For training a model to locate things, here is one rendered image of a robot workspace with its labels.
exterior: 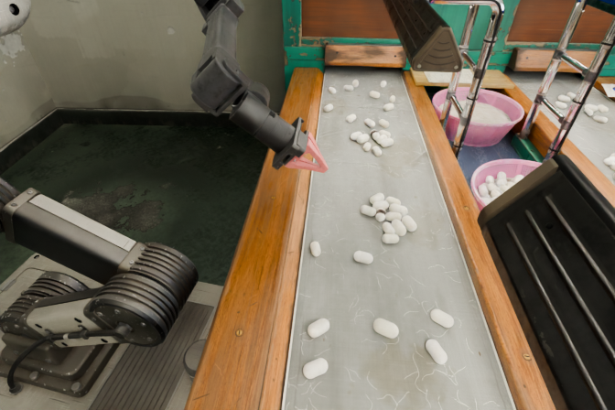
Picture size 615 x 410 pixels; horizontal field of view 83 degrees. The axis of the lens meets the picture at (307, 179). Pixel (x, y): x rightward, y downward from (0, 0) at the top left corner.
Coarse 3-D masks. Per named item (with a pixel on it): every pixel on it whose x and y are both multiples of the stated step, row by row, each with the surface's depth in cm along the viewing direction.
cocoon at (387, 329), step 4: (376, 320) 53; (380, 320) 52; (384, 320) 53; (376, 324) 52; (380, 324) 52; (384, 324) 52; (388, 324) 52; (392, 324) 52; (376, 328) 52; (380, 328) 52; (384, 328) 52; (388, 328) 52; (392, 328) 52; (396, 328) 52; (380, 332) 52; (384, 332) 52; (388, 332) 51; (392, 332) 51; (396, 332) 51; (388, 336) 52; (392, 336) 51
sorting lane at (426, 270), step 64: (320, 128) 103; (384, 128) 103; (320, 192) 80; (384, 192) 80; (320, 256) 65; (384, 256) 65; (448, 256) 65; (320, 384) 47; (384, 384) 47; (448, 384) 47
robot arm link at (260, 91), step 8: (224, 64) 56; (232, 64) 58; (232, 72) 56; (240, 72) 58; (240, 80) 57; (248, 80) 59; (240, 88) 58; (248, 88) 64; (256, 88) 65; (264, 88) 68; (192, 96) 59; (232, 96) 58; (256, 96) 64; (264, 96) 65; (200, 104) 59; (224, 104) 59; (264, 104) 65; (216, 112) 59
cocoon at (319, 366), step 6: (318, 360) 48; (324, 360) 48; (306, 366) 48; (312, 366) 47; (318, 366) 47; (324, 366) 48; (306, 372) 47; (312, 372) 47; (318, 372) 47; (324, 372) 48; (312, 378) 47
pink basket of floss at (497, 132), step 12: (444, 96) 119; (480, 96) 119; (492, 96) 117; (504, 96) 114; (504, 108) 114; (516, 108) 110; (456, 120) 103; (516, 120) 101; (456, 132) 106; (468, 132) 104; (480, 132) 102; (492, 132) 102; (504, 132) 104; (468, 144) 107; (480, 144) 106; (492, 144) 107
